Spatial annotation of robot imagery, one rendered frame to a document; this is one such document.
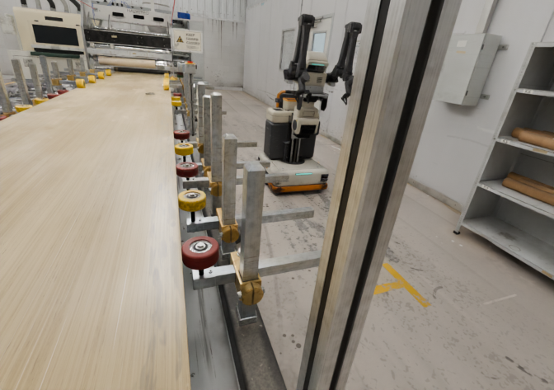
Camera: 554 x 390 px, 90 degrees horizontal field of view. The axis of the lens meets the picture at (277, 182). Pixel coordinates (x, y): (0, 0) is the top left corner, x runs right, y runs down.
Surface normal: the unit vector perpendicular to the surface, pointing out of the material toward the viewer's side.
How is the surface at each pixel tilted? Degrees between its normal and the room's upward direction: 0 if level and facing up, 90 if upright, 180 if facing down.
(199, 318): 0
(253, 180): 90
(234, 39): 90
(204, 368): 0
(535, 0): 90
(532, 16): 90
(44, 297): 0
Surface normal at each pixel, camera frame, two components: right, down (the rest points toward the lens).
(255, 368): 0.08, -0.91
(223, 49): 0.33, 0.41
